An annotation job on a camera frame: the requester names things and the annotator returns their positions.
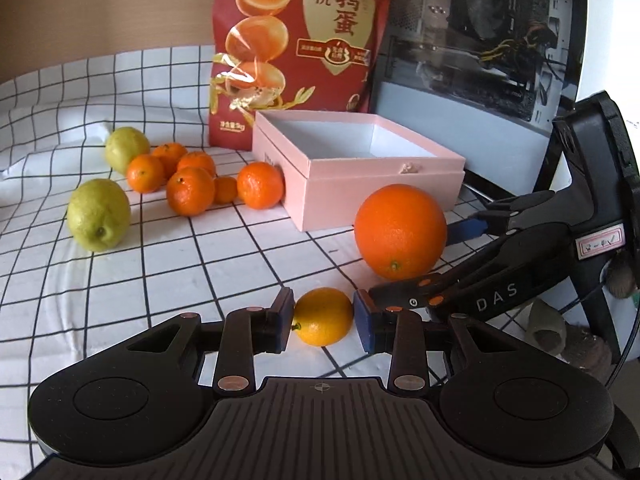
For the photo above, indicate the small orange mandarin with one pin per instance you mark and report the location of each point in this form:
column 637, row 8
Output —
column 226, row 190

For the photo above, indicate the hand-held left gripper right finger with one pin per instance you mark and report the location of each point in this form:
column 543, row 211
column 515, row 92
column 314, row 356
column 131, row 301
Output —
column 362, row 322

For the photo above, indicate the pink cardboard box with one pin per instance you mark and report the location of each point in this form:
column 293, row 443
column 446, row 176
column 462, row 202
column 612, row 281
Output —
column 340, row 195

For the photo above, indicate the person's right hand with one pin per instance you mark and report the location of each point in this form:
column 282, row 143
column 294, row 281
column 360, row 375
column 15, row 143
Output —
column 585, row 349

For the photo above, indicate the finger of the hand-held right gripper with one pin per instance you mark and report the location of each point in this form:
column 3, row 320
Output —
column 467, row 230
column 410, row 294

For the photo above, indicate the green guava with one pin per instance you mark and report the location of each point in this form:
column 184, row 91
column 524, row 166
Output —
column 125, row 145
column 97, row 210

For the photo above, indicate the white grid tablecloth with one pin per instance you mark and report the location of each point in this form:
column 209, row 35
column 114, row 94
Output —
column 150, row 270

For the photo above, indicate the red snack bag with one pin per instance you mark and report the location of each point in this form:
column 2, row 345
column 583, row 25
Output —
column 320, row 60

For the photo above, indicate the white computer case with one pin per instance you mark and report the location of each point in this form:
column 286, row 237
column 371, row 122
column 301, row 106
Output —
column 475, row 35

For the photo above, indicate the small yellow citrus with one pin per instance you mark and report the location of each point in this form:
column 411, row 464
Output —
column 322, row 315

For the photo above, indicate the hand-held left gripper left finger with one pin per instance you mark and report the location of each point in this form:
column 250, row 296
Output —
column 282, row 320

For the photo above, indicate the large orange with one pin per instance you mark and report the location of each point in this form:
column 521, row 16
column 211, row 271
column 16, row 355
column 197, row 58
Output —
column 400, row 230

